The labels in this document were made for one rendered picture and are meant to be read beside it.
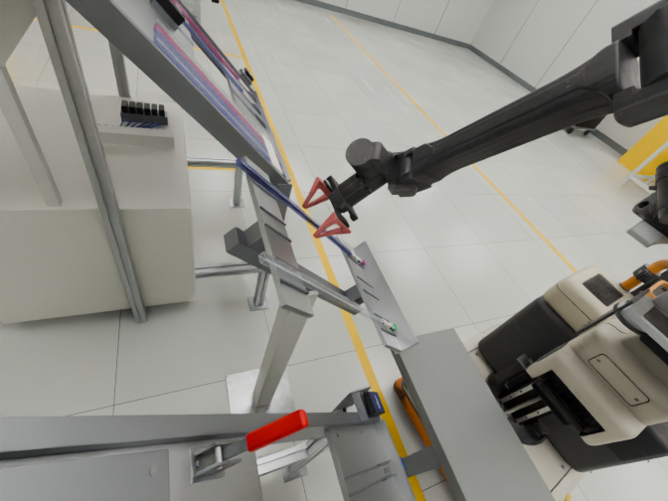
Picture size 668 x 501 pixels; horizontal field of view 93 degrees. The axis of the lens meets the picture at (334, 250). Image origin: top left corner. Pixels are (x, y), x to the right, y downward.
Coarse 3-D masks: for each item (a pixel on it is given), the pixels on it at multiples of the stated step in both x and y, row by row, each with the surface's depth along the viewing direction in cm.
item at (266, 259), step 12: (264, 252) 43; (264, 264) 43; (276, 264) 44; (288, 276) 47; (300, 276) 48; (312, 288) 52; (324, 288) 54; (336, 300) 58; (348, 300) 61; (360, 312) 66; (372, 312) 71
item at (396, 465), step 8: (376, 424) 65; (384, 424) 64; (384, 432) 64; (384, 440) 63; (392, 440) 63; (384, 448) 63; (392, 448) 62; (392, 456) 61; (392, 464) 61; (400, 464) 60; (392, 472) 60; (400, 472) 60; (400, 480) 59; (408, 480) 59; (400, 488) 59; (408, 488) 58; (408, 496) 58
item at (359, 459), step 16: (336, 432) 52; (352, 432) 56; (368, 432) 61; (336, 448) 49; (352, 448) 53; (368, 448) 58; (336, 464) 48; (352, 464) 50; (368, 464) 55; (384, 464) 59; (352, 480) 48; (368, 480) 52; (384, 480) 55; (352, 496) 46; (368, 496) 49; (384, 496) 53; (400, 496) 58
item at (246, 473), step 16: (128, 448) 25; (144, 448) 26; (160, 448) 27; (176, 448) 28; (0, 464) 19; (16, 464) 19; (176, 464) 27; (240, 464) 33; (256, 464) 35; (176, 480) 27; (224, 480) 30; (240, 480) 32; (256, 480) 33; (176, 496) 26; (192, 496) 27; (208, 496) 28; (224, 496) 29; (240, 496) 31; (256, 496) 32
